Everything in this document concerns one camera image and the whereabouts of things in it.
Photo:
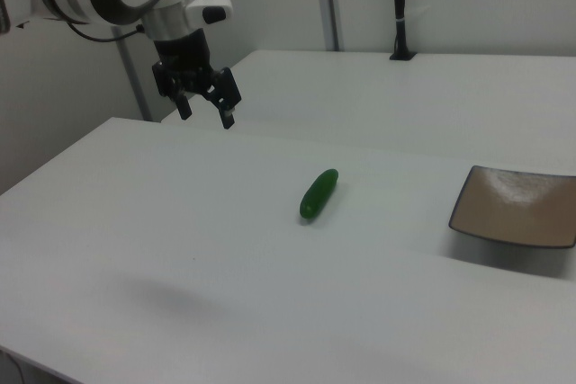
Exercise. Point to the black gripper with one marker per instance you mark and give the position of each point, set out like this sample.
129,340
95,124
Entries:
182,58

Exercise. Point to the green cucumber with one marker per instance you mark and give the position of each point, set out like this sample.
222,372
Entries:
317,195

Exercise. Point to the square brown ceramic plate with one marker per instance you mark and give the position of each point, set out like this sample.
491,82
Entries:
508,208

